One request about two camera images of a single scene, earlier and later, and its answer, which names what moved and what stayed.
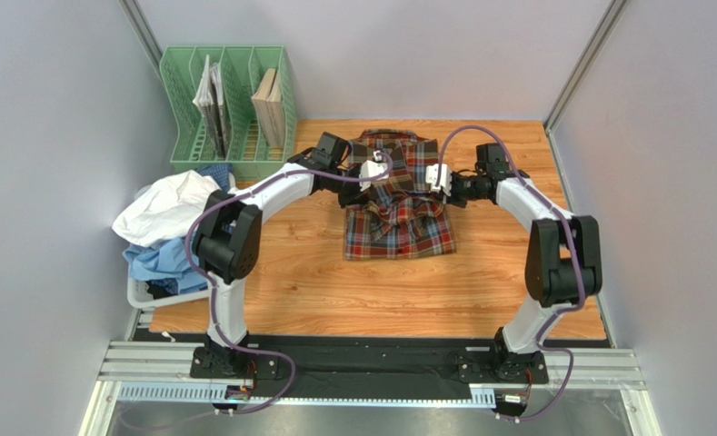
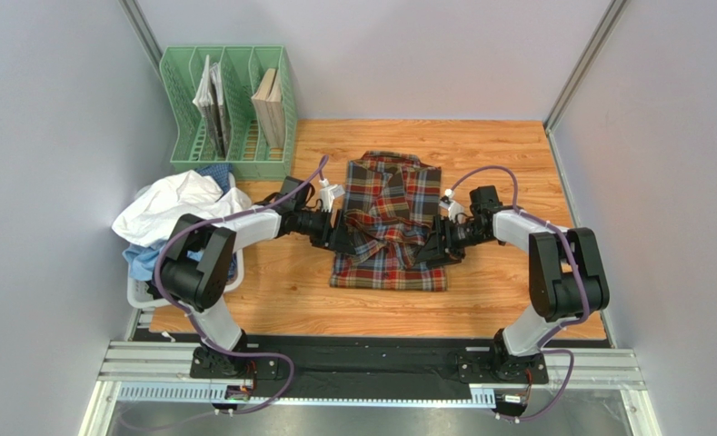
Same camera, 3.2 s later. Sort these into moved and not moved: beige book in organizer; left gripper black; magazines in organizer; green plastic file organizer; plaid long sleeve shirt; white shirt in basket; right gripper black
Moved: left gripper black; plaid long sleeve shirt; right gripper black
Not moved: magazines in organizer; white shirt in basket; green plastic file organizer; beige book in organizer
